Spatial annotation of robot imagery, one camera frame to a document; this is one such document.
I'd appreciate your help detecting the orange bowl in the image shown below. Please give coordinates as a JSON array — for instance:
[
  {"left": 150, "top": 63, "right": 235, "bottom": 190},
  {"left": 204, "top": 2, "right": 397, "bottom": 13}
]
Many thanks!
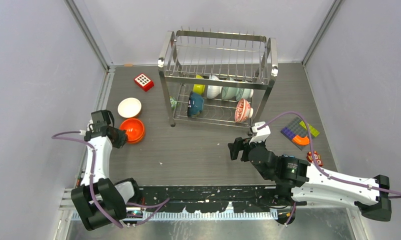
[
  {"left": 126, "top": 131, "right": 146, "bottom": 144},
  {"left": 119, "top": 118, "right": 146, "bottom": 132}
]

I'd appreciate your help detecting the red white patterned bowl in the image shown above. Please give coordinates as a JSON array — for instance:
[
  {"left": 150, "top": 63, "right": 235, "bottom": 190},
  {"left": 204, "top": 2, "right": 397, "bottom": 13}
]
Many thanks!
[{"left": 234, "top": 98, "right": 254, "bottom": 123}]

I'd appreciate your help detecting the dark blue bowl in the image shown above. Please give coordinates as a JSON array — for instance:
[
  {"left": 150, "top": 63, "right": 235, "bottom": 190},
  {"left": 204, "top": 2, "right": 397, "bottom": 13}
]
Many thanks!
[{"left": 187, "top": 91, "right": 204, "bottom": 118}]

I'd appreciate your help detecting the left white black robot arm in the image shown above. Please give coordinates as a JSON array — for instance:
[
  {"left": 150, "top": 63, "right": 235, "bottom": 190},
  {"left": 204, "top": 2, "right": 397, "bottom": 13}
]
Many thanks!
[{"left": 71, "top": 109, "right": 142, "bottom": 231}]

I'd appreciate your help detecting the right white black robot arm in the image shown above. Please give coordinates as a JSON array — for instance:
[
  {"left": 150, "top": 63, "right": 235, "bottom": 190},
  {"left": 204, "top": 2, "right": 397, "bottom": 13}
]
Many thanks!
[{"left": 227, "top": 137, "right": 392, "bottom": 222}]

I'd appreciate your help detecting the white bowl in rack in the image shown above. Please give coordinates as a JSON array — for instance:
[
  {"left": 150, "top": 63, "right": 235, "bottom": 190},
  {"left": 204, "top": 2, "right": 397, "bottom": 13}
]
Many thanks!
[{"left": 206, "top": 74, "right": 222, "bottom": 99}]

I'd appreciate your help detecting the steel two-tier dish rack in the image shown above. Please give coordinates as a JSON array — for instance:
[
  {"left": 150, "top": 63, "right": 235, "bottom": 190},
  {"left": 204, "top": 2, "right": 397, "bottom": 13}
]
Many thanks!
[{"left": 157, "top": 29, "right": 279, "bottom": 128}]

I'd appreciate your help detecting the white bowl brown outside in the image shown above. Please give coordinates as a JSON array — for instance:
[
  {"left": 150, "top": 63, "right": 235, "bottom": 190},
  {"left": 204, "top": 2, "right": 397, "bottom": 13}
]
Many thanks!
[{"left": 117, "top": 97, "right": 142, "bottom": 119}]

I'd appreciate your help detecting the blue cartoon sticker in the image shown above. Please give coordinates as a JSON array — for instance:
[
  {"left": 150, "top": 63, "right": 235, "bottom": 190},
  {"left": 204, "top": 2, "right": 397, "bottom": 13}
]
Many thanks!
[{"left": 282, "top": 154, "right": 296, "bottom": 160}]

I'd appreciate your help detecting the purple brick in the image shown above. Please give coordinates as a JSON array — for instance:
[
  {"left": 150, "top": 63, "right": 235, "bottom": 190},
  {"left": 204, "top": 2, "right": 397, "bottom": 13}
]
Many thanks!
[{"left": 280, "top": 127, "right": 296, "bottom": 140}]

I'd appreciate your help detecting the pale green bowl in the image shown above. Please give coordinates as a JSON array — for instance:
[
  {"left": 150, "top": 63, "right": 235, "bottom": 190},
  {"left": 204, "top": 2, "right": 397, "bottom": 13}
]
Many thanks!
[
  {"left": 235, "top": 87, "right": 254, "bottom": 101},
  {"left": 221, "top": 86, "right": 239, "bottom": 101}
]

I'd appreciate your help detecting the grey building block plate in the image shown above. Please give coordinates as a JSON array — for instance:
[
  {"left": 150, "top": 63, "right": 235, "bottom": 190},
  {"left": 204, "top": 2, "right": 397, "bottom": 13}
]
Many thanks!
[{"left": 285, "top": 117, "right": 309, "bottom": 150}]

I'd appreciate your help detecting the orange curved toy piece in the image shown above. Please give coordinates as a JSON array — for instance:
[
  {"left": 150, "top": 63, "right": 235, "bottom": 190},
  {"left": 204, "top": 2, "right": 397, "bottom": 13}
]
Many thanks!
[{"left": 291, "top": 135, "right": 311, "bottom": 146}]

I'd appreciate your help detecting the red white grid block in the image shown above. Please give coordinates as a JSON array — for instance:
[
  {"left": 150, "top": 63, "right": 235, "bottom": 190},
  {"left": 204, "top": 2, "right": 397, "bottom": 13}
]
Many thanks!
[{"left": 133, "top": 73, "right": 155, "bottom": 92}]

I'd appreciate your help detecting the red cartoon toy block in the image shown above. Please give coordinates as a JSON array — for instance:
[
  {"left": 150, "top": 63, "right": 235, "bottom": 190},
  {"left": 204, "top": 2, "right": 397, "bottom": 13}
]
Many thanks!
[{"left": 306, "top": 151, "right": 324, "bottom": 167}]

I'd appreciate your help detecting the yellow bowl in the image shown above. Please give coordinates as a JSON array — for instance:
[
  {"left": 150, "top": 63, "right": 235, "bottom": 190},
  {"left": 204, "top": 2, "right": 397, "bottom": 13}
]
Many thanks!
[{"left": 192, "top": 74, "right": 206, "bottom": 96}]

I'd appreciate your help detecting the small green patterned object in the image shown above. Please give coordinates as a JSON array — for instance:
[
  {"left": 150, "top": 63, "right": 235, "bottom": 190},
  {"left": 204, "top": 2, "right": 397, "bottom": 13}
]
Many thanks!
[{"left": 169, "top": 96, "right": 177, "bottom": 110}]

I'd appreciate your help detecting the lime green brick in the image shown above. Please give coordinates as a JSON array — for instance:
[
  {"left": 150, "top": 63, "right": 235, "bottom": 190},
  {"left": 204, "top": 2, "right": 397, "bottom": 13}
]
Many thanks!
[{"left": 299, "top": 120, "right": 320, "bottom": 138}]

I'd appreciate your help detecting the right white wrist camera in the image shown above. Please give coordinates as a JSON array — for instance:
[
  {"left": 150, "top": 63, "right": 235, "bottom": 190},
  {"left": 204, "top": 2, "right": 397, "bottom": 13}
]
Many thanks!
[{"left": 249, "top": 121, "right": 271, "bottom": 144}]

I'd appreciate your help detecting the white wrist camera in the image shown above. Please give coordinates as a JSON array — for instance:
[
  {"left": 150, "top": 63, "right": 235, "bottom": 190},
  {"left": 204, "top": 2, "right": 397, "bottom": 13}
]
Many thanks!
[
  {"left": 79, "top": 119, "right": 95, "bottom": 136},
  {"left": 249, "top": 121, "right": 271, "bottom": 144}
]

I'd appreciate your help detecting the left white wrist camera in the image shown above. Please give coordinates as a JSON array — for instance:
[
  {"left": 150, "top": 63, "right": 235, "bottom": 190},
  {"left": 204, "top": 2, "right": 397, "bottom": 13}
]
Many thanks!
[{"left": 79, "top": 119, "right": 95, "bottom": 136}]

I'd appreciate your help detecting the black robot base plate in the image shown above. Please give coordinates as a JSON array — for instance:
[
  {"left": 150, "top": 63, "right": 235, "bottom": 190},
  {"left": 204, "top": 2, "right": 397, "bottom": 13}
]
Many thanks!
[{"left": 128, "top": 185, "right": 294, "bottom": 213}]

